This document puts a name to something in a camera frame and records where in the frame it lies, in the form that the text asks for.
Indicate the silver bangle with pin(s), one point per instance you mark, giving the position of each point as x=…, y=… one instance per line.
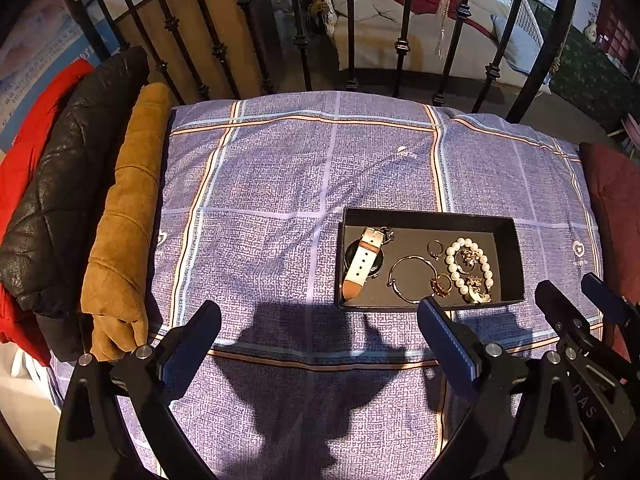
x=415, y=257

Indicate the black metal bed railing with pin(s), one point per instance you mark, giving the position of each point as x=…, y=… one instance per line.
x=350, y=10

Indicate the white patterned pillow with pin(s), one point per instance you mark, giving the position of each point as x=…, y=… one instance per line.
x=520, y=35

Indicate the pale blue wall poster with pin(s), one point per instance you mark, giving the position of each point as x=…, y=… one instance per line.
x=35, y=60

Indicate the gold earring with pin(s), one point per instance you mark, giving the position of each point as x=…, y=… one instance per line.
x=468, y=256
x=475, y=284

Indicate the beige cushion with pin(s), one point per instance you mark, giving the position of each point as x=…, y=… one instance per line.
x=375, y=15

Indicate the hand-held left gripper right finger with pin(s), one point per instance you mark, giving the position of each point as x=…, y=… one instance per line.
x=450, y=347

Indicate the blue plaid bedsheet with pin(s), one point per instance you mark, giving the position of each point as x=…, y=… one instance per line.
x=280, y=170

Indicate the mustard brown jacket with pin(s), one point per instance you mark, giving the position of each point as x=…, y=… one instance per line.
x=130, y=220

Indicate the brown wooden panel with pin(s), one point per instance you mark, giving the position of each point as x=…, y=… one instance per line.
x=200, y=25

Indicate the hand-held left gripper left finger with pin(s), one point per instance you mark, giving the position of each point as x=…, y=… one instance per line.
x=185, y=347

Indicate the black quilted jacket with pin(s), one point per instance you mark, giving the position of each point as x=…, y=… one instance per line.
x=70, y=185

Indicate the green patterned cloth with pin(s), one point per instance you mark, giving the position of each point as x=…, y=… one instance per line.
x=585, y=75

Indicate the red jacket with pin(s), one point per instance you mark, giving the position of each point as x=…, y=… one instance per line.
x=30, y=120

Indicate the red shelf unit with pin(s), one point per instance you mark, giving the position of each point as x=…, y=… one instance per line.
x=622, y=30

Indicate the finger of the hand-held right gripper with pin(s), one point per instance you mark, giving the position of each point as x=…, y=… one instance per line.
x=602, y=295
x=555, y=307

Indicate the small white figurine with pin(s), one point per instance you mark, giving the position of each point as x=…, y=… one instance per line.
x=591, y=30

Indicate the dark red cushion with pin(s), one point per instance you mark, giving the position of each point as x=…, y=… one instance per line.
x=615, y=195

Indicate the black jewelry tray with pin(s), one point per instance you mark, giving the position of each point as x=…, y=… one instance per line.
x=420, y=232

